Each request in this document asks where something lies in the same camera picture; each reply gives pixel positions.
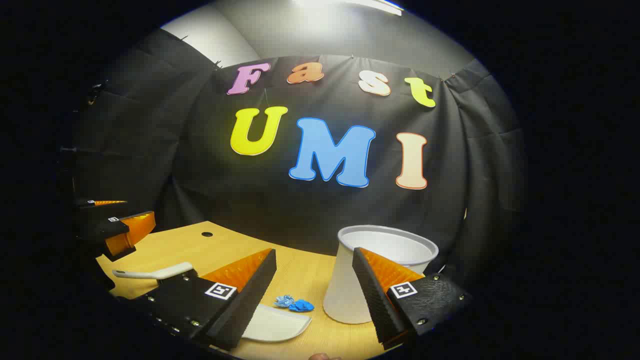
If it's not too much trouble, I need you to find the white plastic dustpan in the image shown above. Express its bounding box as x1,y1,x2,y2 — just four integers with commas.
241,303,313,344

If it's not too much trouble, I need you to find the small white broom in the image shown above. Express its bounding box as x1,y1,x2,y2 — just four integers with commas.
112,262,195,281

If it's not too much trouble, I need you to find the white ribbed garbage bin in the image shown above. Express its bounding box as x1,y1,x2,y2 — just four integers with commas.
322,225,440,325

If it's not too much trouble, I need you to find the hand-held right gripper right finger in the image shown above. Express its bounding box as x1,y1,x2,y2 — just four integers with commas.
352,246,474,351

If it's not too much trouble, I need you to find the wooden desktop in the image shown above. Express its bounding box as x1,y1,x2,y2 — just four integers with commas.
95,221,401,360

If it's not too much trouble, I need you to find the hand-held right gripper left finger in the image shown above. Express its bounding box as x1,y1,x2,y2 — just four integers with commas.
134,248,278,352

